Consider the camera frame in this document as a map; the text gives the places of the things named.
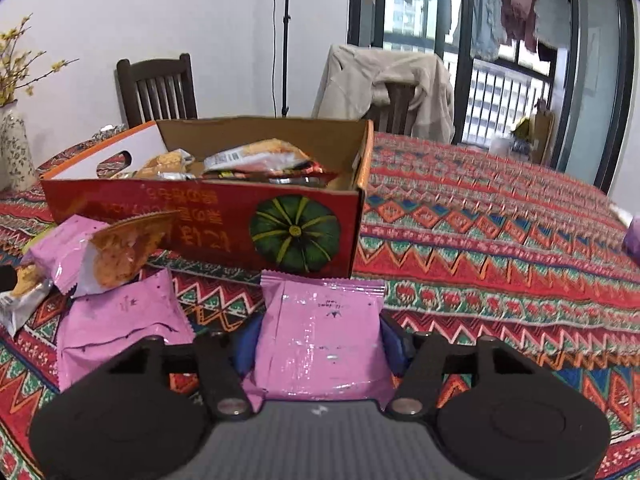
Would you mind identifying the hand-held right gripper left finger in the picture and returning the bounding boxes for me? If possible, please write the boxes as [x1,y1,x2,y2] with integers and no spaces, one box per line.
[106,317,262,421]

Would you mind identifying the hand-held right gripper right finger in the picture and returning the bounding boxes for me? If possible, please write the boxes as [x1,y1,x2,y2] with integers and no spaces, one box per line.
[380,311,533,419]

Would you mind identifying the clear packet of golden bread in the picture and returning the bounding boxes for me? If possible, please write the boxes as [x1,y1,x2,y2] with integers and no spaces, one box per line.
[0,260,54,337]

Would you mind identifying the pink snack packet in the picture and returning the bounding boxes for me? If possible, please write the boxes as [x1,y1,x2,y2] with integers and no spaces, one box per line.
[20,214,109,299]
[243,270,397,413]
[56,268,196,392]

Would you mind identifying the cardboard box with orange edges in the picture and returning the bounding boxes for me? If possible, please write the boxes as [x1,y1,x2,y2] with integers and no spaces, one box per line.
[40,116,375,279]

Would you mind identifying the clear packet of yellow snacks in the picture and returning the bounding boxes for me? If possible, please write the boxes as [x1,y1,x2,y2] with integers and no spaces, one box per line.
[202,138,312,169]

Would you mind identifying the orange chips packet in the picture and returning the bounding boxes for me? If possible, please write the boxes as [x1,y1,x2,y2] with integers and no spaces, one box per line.
[75,210,182,297]

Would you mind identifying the floral ceramic vase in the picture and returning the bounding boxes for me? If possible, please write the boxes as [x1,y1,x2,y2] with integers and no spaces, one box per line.
[0,100,39,192]

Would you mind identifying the black red snack packet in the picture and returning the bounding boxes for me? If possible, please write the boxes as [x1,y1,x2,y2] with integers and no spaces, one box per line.
[202,160,339,189]

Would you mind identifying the golden snack packet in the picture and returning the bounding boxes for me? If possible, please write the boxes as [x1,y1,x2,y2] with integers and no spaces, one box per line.
[112,149,197,181]

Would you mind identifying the yellow flower branches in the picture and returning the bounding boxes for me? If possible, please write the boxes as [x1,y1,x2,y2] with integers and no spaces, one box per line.
[0,15,81,109]

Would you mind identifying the dark wooden chair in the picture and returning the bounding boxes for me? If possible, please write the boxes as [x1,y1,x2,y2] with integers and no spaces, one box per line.
[116,53,198,129]
[370,82,419,134]

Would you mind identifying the brown cardboard boxes stack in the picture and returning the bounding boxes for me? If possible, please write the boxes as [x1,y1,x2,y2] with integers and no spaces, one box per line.
[530,109,557,162]

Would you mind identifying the purple object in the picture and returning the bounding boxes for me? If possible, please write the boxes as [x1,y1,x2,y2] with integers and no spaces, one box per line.
[622,215,640,267]

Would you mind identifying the balcony railing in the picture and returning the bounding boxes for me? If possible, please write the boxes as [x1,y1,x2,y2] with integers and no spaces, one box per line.
[442,52,546,148]

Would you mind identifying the beige jacket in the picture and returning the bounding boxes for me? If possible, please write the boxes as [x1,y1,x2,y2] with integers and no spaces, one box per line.
[312,43,456,145]

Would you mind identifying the black framed sliding glass door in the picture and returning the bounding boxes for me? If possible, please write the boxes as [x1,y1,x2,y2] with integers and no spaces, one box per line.
[347,0,636,191]

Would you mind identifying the studio light on tripod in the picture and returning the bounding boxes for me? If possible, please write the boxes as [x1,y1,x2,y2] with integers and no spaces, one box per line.
[270,0,294,118]

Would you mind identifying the light blue hanging garment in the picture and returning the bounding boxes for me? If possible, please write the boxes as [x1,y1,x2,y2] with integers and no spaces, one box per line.
[470,0,502,61]

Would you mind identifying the white hanging garment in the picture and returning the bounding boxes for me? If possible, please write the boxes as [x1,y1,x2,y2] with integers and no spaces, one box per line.
[535,0,572,49]

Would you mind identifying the pink hanging garment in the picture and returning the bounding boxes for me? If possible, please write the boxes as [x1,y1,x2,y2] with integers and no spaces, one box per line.
[497,0,539,54]

